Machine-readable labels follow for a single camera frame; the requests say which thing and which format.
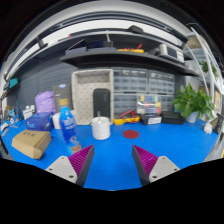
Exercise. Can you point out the dark grey flat box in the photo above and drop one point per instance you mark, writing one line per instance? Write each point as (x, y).
(62, 96)

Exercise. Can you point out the clear organizer box, coloured parts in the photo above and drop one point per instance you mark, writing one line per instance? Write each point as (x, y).
(149, 104)

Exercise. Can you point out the yellow multimeter with leads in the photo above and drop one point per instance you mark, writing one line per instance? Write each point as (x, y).
(121, 121)

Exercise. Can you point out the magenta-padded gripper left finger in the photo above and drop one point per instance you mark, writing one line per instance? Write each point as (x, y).
(63, 168)

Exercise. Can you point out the metal spoon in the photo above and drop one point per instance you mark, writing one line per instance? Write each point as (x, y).
(98, 114)

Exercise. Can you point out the black wall shelf unit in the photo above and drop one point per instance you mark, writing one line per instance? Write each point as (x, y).
(126, 59)

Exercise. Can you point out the blue drink bottle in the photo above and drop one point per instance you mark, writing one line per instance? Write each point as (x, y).
(69, 126)

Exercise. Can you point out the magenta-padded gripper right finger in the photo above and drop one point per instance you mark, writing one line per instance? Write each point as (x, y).
(161, 168)

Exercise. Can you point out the black and white box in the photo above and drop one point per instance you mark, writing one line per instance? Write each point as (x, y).
(150, 120)

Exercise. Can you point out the blue carton box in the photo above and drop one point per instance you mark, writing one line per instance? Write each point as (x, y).
(39, 121)

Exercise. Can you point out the small white box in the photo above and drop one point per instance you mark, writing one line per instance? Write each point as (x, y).
(28, 112)

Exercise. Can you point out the brown cardboard box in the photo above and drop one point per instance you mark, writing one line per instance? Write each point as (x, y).
(31, 143)

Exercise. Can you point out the flat round red coaster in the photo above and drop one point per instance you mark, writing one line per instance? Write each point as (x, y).
(130, 134)

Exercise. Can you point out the purple plastic bag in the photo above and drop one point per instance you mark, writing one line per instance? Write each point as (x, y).
(45, 101)

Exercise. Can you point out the white carton box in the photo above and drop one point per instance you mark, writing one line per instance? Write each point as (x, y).
(56, 121)

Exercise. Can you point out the black zip case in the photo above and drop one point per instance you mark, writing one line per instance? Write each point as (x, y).
(101, 101)

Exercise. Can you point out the white dotted storage tray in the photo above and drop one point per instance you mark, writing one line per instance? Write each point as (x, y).
(83, 96)

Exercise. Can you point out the teal plastic holder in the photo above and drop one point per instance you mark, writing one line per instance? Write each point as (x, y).
(13, 83)

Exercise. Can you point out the green potted plant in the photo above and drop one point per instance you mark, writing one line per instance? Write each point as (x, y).
(191, 101)

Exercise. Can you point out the white ribbed cup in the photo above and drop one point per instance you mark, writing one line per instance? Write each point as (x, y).
(100, 130)

